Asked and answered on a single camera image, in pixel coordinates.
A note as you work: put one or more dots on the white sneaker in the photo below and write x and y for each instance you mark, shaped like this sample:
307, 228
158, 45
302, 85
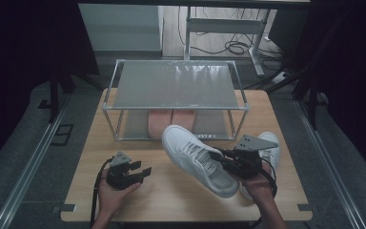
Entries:
181, 143
271, 156

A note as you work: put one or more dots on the white power strip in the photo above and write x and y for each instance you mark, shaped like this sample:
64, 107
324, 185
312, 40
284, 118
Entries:
280, 77

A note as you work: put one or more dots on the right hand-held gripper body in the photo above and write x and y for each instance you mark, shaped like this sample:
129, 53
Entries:
244, 163

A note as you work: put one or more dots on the white desk frame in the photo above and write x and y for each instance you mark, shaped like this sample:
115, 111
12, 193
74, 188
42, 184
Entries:
225, 25

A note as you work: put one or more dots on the aluminium floor rail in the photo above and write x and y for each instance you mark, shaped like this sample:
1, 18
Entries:
330, 165
28, 171

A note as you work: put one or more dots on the black metal stand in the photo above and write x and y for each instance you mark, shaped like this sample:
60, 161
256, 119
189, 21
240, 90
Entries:
313, 105
54, 98

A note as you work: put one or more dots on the dark crossbar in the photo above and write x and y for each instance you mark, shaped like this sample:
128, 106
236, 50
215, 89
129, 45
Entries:
187, 3

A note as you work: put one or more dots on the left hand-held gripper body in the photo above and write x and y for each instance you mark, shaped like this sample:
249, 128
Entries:
120, 176

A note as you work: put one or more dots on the grey two-tier shoe rack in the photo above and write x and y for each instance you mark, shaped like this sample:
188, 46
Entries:
174, 84

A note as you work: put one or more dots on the white cabinet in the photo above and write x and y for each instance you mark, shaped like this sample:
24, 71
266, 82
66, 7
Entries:
120, 27

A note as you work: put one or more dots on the pink slipper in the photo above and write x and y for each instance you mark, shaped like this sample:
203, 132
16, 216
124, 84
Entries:
158, 122
184, 117

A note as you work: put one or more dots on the dark curtain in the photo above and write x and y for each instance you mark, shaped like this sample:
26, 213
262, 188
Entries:
19, 63
355, 63

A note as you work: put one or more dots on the person's right hand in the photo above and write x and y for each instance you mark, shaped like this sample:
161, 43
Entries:
259, 187

